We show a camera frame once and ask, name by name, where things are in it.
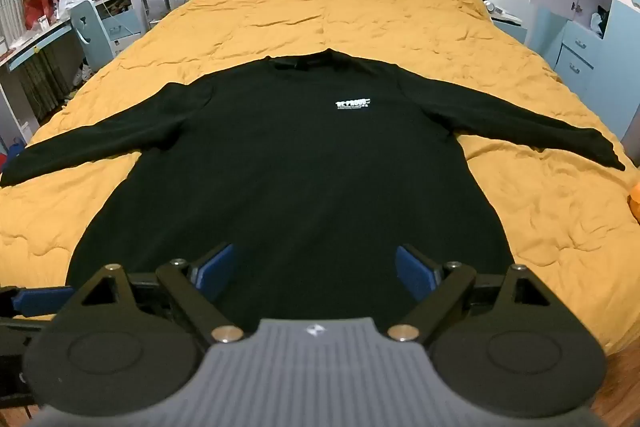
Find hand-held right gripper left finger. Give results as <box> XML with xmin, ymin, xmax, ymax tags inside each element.
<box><xmin>70</xmin><ymin>243</ymin><xmax>246</xmax><ymax>344</ymax></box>

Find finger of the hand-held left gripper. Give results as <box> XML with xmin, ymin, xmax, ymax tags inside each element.
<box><xmin>0</xmin><ymin>285</ymin><xmax>77</xmax><ymax>315</ymax></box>

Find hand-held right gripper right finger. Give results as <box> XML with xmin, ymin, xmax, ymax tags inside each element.
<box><xmin>387</xmin><ymin>245</ymin><xmax>559</xmax><ymax>346</ymax></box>

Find black long-sleeved sweater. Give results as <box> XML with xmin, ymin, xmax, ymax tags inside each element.
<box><xmin>0</xmin><ymin>48</ymin><xmax>627</xmax><ymax>343</ymax></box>

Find dark green cloth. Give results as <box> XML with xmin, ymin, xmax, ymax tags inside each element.
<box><xmin>19</xmin><ymin>41</ymin><xmax>72</xmax><ymax>110</ymax></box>

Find orange round thing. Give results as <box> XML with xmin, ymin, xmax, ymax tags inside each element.
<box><xmin>627</xmin><ymin>180</ymin><xmax>640</xmax><ymax>224</ymax></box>

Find white and blue desk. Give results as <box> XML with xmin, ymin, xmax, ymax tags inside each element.
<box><xmin>0</xmin><ymin>0</ymin><xmax>151</xmax><ymax>135</ymax></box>

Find blue nightstand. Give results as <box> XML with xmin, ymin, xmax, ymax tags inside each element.
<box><xmin>481</xmin><ymin>0</ymin><xmax>529</xmax><ymax>45</ymax></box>

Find blue chair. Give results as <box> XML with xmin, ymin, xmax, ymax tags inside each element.
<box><xmin>69</xmin><ymin>0</ymin><xmax>144</xmax><ymax>74</ymax></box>

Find blue drawer unit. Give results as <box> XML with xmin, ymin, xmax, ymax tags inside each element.
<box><xmin>554</xmin><ymin>27</ymin><xmax>597</xmax><ymax>82</ymax></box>

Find yellow quilted blanket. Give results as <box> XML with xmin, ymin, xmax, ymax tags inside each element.
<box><xmin>0</xmin><ymin>0</ymin><xmax>640</xmax><ymax>358</ymax></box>

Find red bag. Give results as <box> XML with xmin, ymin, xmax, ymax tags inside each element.
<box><xmin>22</xmin><ymin>0</ymin><xmax>62</xmax><ymax>31</ymax></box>

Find white plastic bag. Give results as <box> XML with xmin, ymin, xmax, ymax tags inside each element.
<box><xmin>53</xmin><ymin>0</ymin><xmax>94</xmax><ymax>21</ymax></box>

